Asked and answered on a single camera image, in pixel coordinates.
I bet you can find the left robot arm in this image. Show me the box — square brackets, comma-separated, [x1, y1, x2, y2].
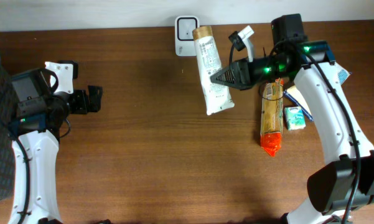
[7, 63, 103, 223]

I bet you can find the yellow snack bag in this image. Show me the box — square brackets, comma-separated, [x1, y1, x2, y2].
[284, 68, 352, 122]

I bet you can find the teal tissue pack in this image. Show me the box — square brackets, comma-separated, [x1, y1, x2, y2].
[284, 106, 306, 131]

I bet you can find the red orange pasta packet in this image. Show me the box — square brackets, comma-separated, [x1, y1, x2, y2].
[260, 78, 284, 157]

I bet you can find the white barcode scanner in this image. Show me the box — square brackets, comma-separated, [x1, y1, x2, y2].
[174, 16, 200, 57]

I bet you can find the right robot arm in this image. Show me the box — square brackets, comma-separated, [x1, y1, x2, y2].
[210, 14, 374, 224]

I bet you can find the white tube with tan cap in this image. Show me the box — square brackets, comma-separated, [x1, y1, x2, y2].
[192, 26, 235, 116]

